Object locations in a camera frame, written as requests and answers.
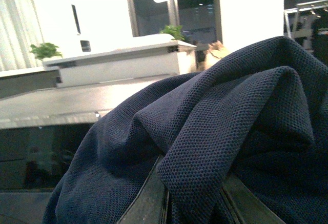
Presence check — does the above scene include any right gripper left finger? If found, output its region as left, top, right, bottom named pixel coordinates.
left=118, top=156, right=169, bottom=224

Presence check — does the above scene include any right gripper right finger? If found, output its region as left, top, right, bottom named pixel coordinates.
left=221, top=175, right=279, bottom=223

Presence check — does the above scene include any navy blue mesh garment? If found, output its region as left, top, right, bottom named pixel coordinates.
left=42, top=36, right=327, bottom=223

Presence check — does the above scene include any dark grey washing machine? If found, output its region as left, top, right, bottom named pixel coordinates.
left=1, top=123, right=92, bottom=223

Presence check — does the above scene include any metal clothes rack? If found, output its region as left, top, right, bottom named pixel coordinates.
left=283, top=0, right=327, bottom=54

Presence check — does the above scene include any white reception counter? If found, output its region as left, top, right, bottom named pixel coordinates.
left=1, top=34, right=196, bottom=129

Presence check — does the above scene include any green potted plant right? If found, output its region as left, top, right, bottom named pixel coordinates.
left=159, top=25, right=186, bottom=42

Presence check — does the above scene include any green potted plant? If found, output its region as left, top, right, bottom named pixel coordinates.
left=159, top=25, right=186, bottom=42
left=30, top=43, right=63, bottom=60

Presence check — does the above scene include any green potted plant left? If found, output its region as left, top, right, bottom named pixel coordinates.
left=30, top=43, right=63, bottom=60

